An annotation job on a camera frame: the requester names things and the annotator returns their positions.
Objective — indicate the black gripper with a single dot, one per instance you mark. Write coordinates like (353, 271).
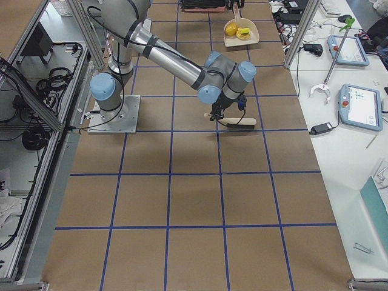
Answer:
(234, 2)
(222, 103)

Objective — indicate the beige hand brush black bristles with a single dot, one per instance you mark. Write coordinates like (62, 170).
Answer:
(235, 122)

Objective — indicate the beige plastic dustpan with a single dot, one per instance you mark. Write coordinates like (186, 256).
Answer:
(241, 22)

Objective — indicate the yellow green sponge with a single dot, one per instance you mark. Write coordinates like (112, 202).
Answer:
(243, 31)

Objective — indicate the yellow potato-like toy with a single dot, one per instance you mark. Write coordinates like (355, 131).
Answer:
(230, 29)

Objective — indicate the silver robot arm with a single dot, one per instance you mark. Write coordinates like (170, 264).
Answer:
(221, 82)

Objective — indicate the black lined trash bin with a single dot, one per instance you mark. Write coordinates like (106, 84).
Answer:
(203, 5)

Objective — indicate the black power brick top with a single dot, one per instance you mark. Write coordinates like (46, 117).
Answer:
(295, 4)

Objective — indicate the white keyboard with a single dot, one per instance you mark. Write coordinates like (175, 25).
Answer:
(329, 8)

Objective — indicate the black power adapter far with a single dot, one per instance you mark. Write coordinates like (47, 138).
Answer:
(315, 49)

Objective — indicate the black power adapter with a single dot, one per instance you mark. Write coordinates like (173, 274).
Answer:
(321, 129)
(315, 49)

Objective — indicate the black power adapter near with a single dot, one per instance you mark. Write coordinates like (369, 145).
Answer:
(321, 129)

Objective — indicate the far blue teach pendant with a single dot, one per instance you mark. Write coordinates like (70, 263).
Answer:
(352, 52)

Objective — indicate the blue teach pendant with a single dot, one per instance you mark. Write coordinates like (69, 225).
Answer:
(360, 107)
(352, 52)

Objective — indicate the near blue teach pendant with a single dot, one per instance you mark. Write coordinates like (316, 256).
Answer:
(360, 107)

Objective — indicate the teal board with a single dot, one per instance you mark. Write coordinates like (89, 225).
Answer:
(376, 207)

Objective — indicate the metal clip on table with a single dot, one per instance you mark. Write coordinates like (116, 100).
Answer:
(362, 248)

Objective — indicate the aluminium frame post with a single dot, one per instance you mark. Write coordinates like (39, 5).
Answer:
(304, 24)

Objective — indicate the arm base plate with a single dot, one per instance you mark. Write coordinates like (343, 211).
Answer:
(110, 123)

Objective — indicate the black box under frame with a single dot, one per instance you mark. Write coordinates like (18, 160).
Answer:
(39, 45)

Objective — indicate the aluminium frame rail left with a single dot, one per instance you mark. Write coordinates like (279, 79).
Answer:
(36, 150)

